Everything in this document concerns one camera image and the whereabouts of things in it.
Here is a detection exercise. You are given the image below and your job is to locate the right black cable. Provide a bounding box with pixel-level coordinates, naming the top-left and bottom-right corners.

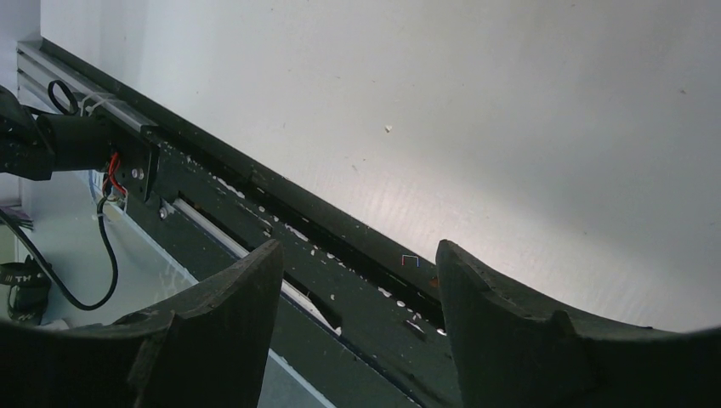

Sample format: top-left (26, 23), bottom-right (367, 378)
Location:
top-left (0, 191), bottom-right (121, 313)

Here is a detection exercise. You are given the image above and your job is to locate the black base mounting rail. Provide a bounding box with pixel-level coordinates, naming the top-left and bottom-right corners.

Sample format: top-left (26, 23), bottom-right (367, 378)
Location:
top-left (17, 40), bottom-right (461, 407)

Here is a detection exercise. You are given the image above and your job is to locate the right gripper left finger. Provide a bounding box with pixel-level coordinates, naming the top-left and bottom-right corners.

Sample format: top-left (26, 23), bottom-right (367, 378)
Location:
top-left (1, 240), bottom-right (284, 407)

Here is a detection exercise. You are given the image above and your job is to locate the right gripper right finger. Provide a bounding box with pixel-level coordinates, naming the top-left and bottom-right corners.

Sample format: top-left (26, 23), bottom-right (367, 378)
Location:
top-left (436, 240), bottom-right (720, 407)

